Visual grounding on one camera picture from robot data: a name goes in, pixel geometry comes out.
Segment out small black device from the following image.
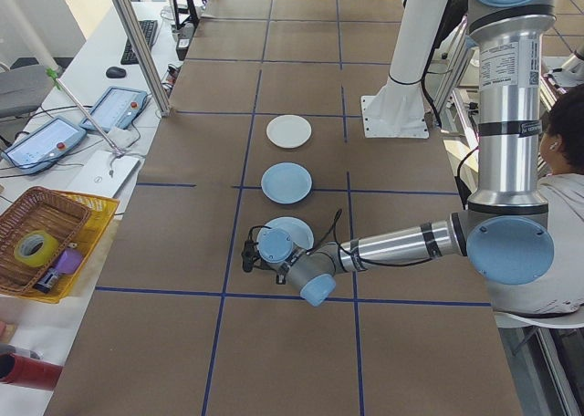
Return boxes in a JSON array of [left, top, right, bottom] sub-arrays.
[[32, 269, 61, 295]]

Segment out blue teach pendant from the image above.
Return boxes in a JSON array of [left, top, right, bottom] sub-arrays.
[[0, 115, 89, 177], [78, 85, 152, 133]]

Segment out person in white shirt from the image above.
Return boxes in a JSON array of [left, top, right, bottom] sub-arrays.
[[490, 83, 584, 319]]

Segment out yellow plastic basket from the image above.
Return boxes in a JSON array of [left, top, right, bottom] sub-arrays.
[[44, 189, 121, 305]]

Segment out black cable beside post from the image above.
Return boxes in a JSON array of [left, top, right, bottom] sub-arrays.
[[421, 63, 444, 129]]

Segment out brown wicker basket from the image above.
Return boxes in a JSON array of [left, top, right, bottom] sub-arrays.
[[0, 185, 93, 296]]

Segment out silver closed laptop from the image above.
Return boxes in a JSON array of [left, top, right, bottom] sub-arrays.
[[63, 149, 144, 217]]

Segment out grey chair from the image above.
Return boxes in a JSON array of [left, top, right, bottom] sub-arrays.
[[0, 64, 55, 120]]

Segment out white post with base plate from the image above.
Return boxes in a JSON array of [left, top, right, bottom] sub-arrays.
[[360, 0, 458, 140]]

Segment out black box with label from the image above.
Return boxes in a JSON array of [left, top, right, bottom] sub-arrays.
[[175, 22, 196, 62]]

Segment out aluminium profile column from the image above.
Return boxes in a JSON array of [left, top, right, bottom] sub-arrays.
[[101, 0, 172, 119]]

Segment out black keyboard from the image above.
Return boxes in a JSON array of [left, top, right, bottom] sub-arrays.
[[120, 19, 160, 67]]

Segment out white round plate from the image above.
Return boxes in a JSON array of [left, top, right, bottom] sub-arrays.
[[266, 113, 314, 151]]

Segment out black cable in frame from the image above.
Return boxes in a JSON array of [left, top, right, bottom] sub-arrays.
[[454, 145, 481, 213]]

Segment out black stand frame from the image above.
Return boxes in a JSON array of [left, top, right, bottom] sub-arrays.
[[170, 0, 203, 30]]

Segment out purple box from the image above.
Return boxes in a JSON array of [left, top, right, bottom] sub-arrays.
[[50, 249, 85, 276]]

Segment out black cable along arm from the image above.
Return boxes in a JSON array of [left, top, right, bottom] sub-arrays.
[[245, 208, 435, 269]]

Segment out pale blue round plate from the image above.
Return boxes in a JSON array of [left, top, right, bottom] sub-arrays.
[[257, 215, 316, 254]]

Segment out yellow tape roll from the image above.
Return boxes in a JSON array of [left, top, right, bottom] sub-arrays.
[[13, 231, 61, 270]]

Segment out thin rod with green tape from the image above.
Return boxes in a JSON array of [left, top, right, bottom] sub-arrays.
[[45, 67, 127, 159]]

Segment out red tube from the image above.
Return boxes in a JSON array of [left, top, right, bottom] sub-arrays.
[[0, 352, 63, 392]]

